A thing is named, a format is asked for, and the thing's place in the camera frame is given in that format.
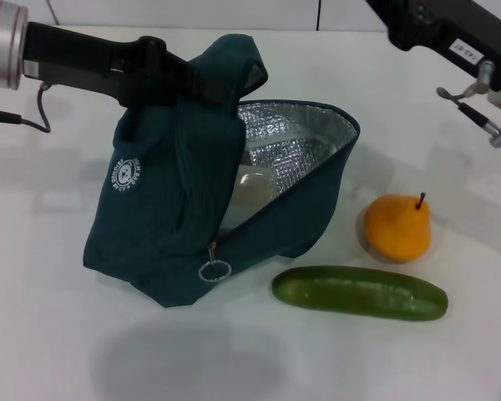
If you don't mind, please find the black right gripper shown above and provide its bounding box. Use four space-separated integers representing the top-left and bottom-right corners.
365 0 501 91

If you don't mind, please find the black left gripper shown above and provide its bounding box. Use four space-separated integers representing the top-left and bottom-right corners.
23 21 241 120

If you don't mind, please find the clear plastic food container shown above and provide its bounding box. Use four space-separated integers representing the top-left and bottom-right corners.
223 164 281 226

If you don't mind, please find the dark teal insulated lunch bag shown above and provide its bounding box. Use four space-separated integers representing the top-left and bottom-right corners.
83 34 362 309

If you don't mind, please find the green cucumber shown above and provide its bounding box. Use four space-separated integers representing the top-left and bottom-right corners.
271 266 448 322

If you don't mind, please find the orange yellow pear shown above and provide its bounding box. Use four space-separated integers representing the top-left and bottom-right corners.
362 192 432 263

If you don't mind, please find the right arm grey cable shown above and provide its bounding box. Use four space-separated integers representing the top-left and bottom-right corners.
436 85 501 148

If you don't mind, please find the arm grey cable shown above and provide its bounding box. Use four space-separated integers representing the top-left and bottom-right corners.
436 85 501 148
0 81 52 134

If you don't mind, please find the left arm grey cable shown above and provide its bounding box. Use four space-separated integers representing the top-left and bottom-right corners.
0 81 52 134

